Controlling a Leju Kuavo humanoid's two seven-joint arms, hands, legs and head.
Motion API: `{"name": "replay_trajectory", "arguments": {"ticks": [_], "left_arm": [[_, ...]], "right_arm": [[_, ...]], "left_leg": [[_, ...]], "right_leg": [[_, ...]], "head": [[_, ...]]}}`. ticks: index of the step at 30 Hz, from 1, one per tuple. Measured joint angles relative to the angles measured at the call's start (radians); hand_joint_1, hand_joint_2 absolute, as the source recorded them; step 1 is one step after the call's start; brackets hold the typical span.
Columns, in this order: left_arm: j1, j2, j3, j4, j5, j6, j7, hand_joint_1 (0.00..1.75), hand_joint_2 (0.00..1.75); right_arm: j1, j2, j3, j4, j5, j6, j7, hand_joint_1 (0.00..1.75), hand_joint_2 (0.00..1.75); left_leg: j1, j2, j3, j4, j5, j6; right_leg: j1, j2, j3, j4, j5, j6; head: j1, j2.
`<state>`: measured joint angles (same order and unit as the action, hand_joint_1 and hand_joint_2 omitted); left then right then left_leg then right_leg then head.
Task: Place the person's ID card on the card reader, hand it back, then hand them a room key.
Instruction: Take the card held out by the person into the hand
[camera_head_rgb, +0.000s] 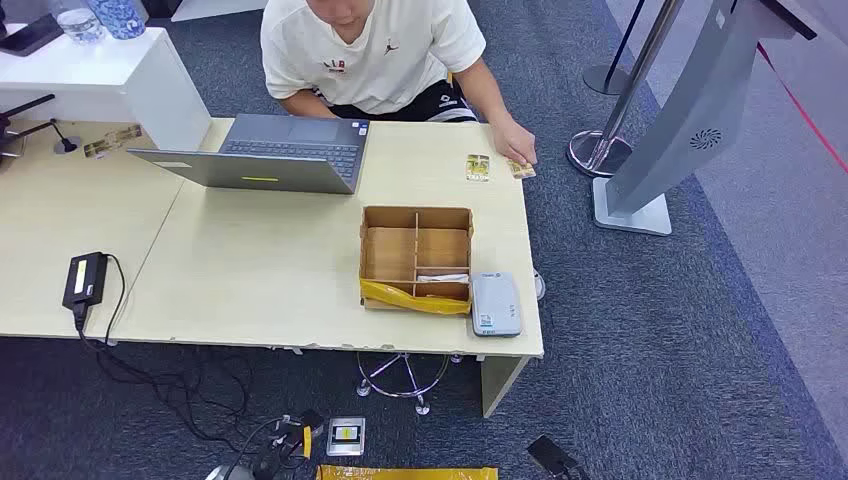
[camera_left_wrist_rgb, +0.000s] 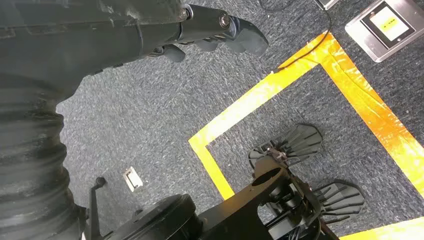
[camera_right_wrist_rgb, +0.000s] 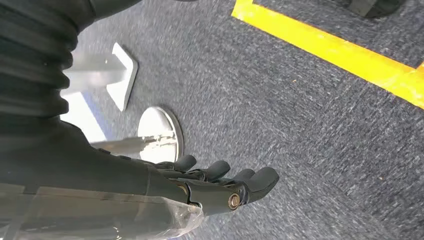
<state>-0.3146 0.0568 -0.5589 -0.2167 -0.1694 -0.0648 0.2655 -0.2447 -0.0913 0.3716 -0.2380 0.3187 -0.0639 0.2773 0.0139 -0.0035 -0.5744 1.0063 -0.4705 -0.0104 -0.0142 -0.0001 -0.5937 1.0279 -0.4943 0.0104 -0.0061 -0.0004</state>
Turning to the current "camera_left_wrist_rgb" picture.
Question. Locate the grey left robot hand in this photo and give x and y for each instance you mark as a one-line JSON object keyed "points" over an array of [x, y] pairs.
{"points": [[82, 36]]}

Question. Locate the small white floor tag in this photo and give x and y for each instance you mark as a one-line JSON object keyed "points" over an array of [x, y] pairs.
{"points": [[132, 179]]}

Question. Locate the black round robot joint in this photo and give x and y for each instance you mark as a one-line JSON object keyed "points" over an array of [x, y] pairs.
{"points": [[159, 218]]}

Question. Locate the black ribbed robot foot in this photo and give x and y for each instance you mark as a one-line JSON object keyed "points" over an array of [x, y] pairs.
{"points": [[341, 198], [298, 142]]}

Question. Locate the small silver floor plate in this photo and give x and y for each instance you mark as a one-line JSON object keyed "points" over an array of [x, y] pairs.
{"points": [[328, 3]]}

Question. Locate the yellow floor tape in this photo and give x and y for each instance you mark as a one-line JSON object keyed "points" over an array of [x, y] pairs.
{"points": [[348, 86]]}

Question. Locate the silver floor socket plate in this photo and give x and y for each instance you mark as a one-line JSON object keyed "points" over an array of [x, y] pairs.
{"points": [[364, 36]]}

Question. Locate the black robot leg bracket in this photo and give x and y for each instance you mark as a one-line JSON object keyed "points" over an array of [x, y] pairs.
{"points": [[238, 212]]}

